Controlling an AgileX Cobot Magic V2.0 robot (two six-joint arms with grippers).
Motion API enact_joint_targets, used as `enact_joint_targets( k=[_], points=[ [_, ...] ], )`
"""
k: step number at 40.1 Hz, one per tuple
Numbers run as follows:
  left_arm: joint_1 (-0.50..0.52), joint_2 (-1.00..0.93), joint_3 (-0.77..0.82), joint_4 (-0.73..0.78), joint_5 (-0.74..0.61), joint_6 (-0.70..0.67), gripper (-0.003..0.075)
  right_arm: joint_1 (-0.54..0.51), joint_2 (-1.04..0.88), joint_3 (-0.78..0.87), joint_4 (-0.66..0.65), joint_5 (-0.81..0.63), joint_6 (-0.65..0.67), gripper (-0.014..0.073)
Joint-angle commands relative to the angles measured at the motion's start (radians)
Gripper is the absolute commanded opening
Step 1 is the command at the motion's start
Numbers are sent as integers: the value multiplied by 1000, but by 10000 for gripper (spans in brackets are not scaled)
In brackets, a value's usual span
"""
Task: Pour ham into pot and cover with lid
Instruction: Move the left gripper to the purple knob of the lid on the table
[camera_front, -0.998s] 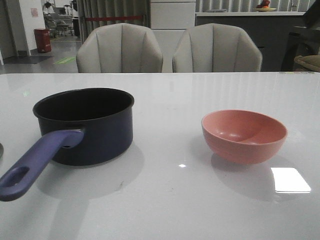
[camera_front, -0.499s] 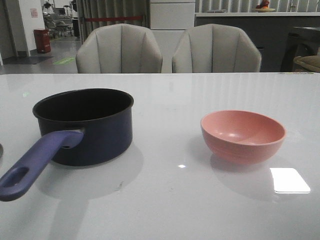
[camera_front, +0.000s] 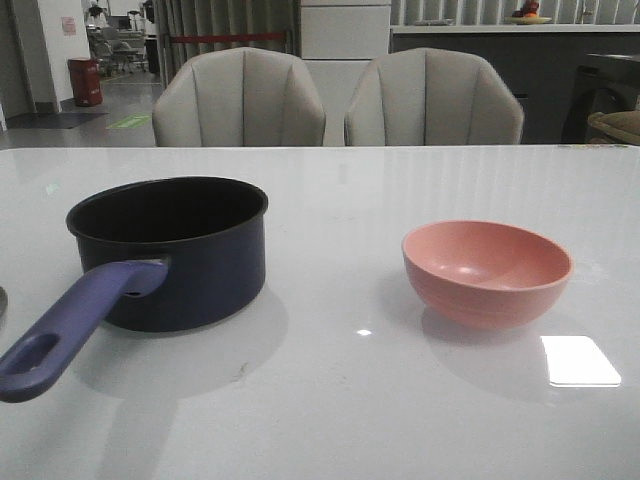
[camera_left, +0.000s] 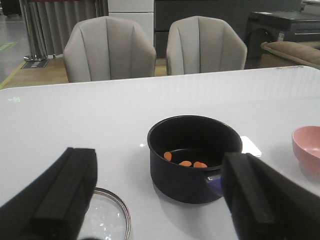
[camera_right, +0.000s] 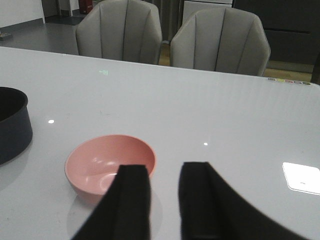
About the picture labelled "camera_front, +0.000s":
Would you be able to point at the red belt stanchion barrier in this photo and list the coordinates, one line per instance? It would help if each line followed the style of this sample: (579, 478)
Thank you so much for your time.
(169, 65)

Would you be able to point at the pink plastic bowl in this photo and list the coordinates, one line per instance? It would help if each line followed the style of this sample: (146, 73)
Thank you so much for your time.
(484, 274)

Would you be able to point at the grey curtain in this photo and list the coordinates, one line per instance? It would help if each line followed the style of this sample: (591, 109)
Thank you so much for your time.
(217, 17)

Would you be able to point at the white refrigerator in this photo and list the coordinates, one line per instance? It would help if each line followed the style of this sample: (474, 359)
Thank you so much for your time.
(337, 41)

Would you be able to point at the left grey upholstered chair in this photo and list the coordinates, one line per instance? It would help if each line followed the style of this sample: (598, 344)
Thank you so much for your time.
(241, 97)

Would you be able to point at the fruit plate on counter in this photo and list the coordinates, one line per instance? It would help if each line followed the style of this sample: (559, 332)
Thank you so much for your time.
(527, 14)

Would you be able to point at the dark blue saucepan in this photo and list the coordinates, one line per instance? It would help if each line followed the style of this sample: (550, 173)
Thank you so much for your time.
(157, 256)

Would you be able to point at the red trash bin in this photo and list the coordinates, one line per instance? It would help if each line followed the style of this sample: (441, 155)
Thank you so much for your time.
(85, 81)

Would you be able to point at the right grey upholstered chair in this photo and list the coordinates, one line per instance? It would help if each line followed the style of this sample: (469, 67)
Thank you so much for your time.
(432, 97)

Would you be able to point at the dark grey counter cabinet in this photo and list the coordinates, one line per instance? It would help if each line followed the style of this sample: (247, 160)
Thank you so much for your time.
(560, 74)

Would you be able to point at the dark floor mat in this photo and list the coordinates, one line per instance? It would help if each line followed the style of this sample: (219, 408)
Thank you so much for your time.
(64, 120)

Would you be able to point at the grey upholstered chair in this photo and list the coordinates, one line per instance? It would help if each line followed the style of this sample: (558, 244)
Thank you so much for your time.
(432, 97)
(241, 97)

